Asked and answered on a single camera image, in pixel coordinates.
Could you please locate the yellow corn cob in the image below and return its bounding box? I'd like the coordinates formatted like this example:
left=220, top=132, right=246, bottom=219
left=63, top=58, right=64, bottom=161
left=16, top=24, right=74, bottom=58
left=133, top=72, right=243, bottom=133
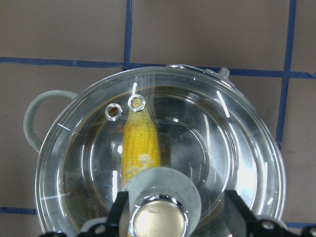
left=121, top=95, right=161, bottom=188

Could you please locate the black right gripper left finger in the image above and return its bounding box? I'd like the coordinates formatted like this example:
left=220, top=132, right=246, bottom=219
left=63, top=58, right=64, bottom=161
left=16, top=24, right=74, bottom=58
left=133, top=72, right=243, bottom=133
left=40, top=190, right=130, bottom=237

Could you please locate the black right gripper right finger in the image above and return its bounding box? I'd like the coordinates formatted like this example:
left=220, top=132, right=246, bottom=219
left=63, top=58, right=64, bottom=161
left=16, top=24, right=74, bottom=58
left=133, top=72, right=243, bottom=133
left=224, top=190, right=316, bottom=237

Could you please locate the glass pot lid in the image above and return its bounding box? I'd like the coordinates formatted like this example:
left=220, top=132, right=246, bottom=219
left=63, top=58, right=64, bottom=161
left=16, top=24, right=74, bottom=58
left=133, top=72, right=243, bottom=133
left=36, top=66, right=285, bottom=237

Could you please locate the brown paper table cover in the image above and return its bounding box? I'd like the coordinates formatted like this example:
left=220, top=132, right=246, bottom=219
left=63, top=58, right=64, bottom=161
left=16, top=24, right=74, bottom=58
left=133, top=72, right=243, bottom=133
left=0, top=0, right=316, bottom=237

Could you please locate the pale green steel pot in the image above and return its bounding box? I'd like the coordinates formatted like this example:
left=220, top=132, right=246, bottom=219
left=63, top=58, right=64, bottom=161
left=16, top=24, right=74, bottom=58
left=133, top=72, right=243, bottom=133
left=23, top=64, right=281, bottom=237

